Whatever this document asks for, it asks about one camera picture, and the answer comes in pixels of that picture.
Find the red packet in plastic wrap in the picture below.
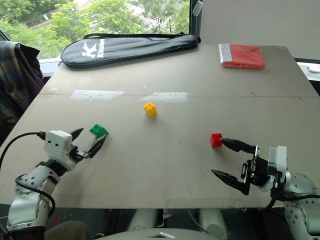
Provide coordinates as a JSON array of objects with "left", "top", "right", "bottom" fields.
[{"left": 218, "top": 43, "right": 267, "bottom": 70}]

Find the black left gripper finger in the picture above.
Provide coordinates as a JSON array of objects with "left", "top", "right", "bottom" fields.
[
  {"left": 86, "top": 135, "right": 107, "bottom": 159},
  {"left": 69, "top": 127, "right": 85, "bottom": 140}
]

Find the yellow toy brick cube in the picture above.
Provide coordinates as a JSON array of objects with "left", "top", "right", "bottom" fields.
[{"left": 142, "top": 101, "right": 158, "bottom": 118}]

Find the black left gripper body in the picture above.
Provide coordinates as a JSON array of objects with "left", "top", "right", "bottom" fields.
[{"left": 66, "top": 140, "right": 91, "bottom": 164}]

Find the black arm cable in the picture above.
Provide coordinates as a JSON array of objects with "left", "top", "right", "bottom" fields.
[
  {"left": 0, "top": 131, "right": 56, "bottom": 218},
  {"left": 263, "top": 174, "right": 286, "bottom": 210}
]

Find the red toy brick cube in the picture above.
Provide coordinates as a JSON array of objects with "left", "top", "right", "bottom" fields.
[{"left": 209, "top": 132, "right": 224, "bottom": 149}]

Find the white window handle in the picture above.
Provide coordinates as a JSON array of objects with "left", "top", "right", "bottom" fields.
[{"left": 191, "top": 0, "right": 203, "bottom": 38}]

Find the black racket bag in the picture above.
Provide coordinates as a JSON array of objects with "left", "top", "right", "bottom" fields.
[{"left": 59, "top": 32, "right": 202, "bottom": 69}]

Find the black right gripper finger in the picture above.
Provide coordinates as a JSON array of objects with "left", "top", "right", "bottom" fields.
[
  {"left": 211, "top": 168, "right": 251, "bottom": 196},
  {"left": 221, "top": 137, "right": 259, "bottom": 155}
]

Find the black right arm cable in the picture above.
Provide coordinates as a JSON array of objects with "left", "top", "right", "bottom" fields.
[{"left": 263, "top": 174, "right": 286, "bottom": 210}]

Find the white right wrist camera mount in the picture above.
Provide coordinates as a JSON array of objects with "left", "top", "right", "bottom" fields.
[{"left": 259, "top": 146, "right": 288, "bottom": 193}]

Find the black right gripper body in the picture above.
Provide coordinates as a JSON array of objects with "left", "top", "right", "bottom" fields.
[{"left": 240, "top": 144, "right": 271, "bottom": 187}]

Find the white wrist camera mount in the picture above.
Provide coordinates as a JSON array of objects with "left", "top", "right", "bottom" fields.
[
  {"left": 43, "top": 129, "right": 78, "bottom": 172},
  {"left": 259, "top": 146, "right": 288, "bottom": 193}
]

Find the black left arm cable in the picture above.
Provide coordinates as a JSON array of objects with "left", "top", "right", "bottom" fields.
[{"left": 0, "top": 131, "right": 56, "bottom": 218}]

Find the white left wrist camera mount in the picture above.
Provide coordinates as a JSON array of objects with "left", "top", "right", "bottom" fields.
[{"left": 43, "top": 129, "right": 78, "bottom": 172}]

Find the white rounded robot leg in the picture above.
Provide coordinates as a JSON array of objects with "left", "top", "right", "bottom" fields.
[
  {"left": 198, "top": 209, "right": 228, "bottom": 240},
  {"left": 127, "top": 209, "right": 161, "bottom": 232}
]

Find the dark plaid jacket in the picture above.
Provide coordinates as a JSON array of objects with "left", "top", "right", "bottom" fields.
[{"left": 0, "top": 40, "right": 45, "bottom": 147}]

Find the clear tape patch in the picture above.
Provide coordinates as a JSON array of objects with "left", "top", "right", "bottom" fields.
[
  {"left": 70, "top": 89, "right": 125, "bottom": 101},
  {"left": 146, "top": 91, "right": 189, "bottom": 103}
]

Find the green toy brick cube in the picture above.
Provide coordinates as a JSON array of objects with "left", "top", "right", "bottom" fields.
[{"left": 89, "top": 123, "right": 110, "bottom": 140}]

